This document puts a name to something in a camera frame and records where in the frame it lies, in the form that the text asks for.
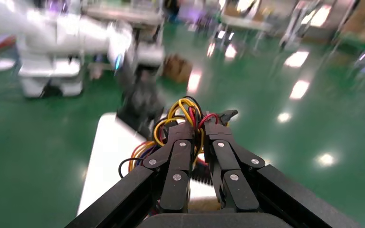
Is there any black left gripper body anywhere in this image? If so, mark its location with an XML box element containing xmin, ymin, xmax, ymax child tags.
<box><xmin>121</xmin><ymin>64</ymin><xmax>166</xmax><ymax>109</ymax></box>

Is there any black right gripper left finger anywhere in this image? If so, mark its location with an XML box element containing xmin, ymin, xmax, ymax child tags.
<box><xmin>143</xmin><ymin>122</ymin><xmax>199</xmax><ymax>212</ymax></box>

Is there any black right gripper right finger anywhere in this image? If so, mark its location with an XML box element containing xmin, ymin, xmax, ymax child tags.
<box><xmin>204</xmin><ymin>120</ymin><xmax>266</xmax><ymax>212</ymax></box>

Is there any silver power supply with cables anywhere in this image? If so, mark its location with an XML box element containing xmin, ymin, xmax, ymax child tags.
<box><xmin>118</xmin><ymin>95</ymin><xmax>239</xmax><ymax>186</ymax></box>

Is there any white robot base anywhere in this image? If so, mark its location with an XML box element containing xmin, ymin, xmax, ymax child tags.
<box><xmin>17</xmin><ymin>57</ymin><xmax>84</xmax><ymax>98</ymax></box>

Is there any brown cardboard carton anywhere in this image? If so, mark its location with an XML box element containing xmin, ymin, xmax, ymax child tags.
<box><xmin>163</xmin><ymin>54</ymin><xmax>193</xmax><ymax>83</ymax></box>

